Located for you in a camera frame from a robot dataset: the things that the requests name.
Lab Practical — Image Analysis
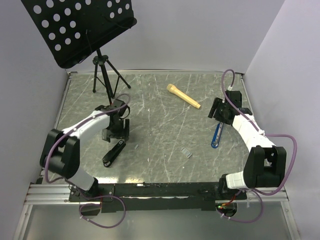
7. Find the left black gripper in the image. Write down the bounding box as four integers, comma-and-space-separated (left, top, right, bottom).
102, 118, 129, 143

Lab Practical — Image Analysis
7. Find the black stapler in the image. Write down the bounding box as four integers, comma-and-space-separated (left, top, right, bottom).
102, 140, 126, 168

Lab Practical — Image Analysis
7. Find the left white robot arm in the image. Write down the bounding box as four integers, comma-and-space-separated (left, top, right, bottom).
39, 99, 131, 201

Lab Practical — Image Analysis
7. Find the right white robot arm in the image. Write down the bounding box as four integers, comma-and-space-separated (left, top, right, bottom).
208, 90, 287, 199

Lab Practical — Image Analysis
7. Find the beige toy microphone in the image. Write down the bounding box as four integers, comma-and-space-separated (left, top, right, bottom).
166, 84, 201, 109

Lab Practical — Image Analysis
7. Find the grey staple strip block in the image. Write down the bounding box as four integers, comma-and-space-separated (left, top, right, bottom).
181, 147, 192, 158

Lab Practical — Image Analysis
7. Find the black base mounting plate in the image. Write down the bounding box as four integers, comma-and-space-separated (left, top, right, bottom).
69, 182, 247, 213

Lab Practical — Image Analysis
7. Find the black perforated music stand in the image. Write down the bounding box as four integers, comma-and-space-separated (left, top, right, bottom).
22, 0, 137, 100

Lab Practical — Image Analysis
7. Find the aluminium table frame rail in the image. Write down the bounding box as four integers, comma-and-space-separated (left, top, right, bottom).
12, 71, 72, 240

